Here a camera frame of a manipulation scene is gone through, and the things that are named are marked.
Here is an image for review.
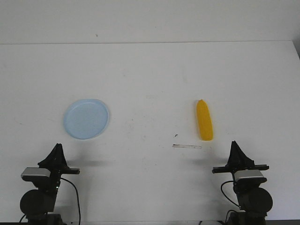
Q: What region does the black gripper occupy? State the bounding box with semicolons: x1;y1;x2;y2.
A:
38;143;80;187
212;141;269;174

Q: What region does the light blue round plate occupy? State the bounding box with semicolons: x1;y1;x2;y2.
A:
62;98;110;140

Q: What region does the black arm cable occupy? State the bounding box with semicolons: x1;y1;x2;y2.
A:
221;180;240;208
60;177;82;225

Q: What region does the clear tape strip on table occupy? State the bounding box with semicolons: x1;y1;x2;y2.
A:
172;144;202;150

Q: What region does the yellow plastic corn cob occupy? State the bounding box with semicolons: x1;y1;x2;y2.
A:
196;99;213;141

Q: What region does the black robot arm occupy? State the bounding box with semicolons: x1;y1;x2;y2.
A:
212;141;273;225
20;143;81;225

